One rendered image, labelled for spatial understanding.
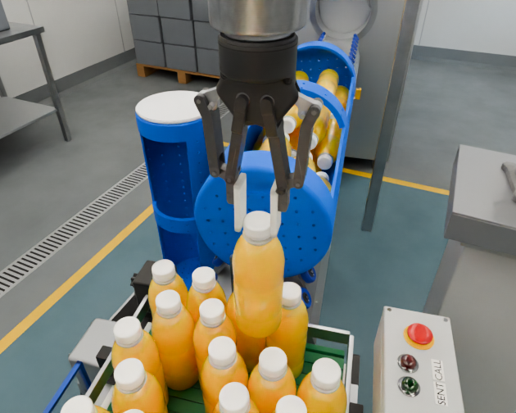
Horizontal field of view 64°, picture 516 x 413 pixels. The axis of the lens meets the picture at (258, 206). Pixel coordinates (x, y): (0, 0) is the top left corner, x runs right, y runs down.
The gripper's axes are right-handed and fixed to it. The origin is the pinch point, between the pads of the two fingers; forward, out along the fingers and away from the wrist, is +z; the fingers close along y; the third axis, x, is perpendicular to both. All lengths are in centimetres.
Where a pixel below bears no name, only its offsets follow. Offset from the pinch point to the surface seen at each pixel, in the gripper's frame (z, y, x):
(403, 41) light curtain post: 20, -26, -165
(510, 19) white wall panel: 77, -165, -523
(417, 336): 20.9, -23.3, -2.4
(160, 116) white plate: 28, 54, -79
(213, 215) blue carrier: 21.1, 15.1, -22.7
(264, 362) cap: 20.8, -2.7, 7.3
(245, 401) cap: 20.8, -1.7, 13.2
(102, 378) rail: 35.1, 25.1, 8.0
